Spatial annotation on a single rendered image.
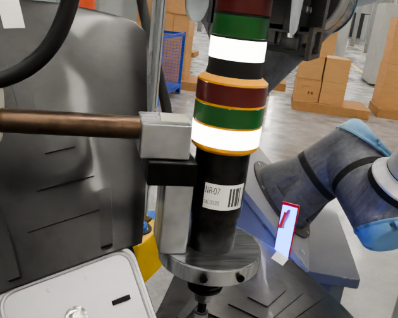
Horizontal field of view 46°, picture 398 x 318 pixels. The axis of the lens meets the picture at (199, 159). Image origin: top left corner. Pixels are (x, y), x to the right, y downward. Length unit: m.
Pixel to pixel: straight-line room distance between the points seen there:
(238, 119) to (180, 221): 0.07
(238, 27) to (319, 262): 0.73
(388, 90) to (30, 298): 8.16
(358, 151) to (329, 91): 6.90
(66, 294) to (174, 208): 0.09
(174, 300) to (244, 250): 0.14
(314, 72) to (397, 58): 1.38
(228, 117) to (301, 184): 0.67
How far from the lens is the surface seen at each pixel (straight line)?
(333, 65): 7.75
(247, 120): 0.28
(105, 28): 0.43
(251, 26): 0.27
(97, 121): 0.28
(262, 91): 0.28
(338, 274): 0.93
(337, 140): 0.93
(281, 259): 0.59
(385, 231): 0.83
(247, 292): 0.48
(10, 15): 0.42
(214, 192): 0.29
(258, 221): 0.87
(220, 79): 0.27
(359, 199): 0.86
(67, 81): 0.37
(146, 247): 0.79
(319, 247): 1.01
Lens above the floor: 1.44
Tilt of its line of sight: 18 degrees down
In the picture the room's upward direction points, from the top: 7 degrees clockwise
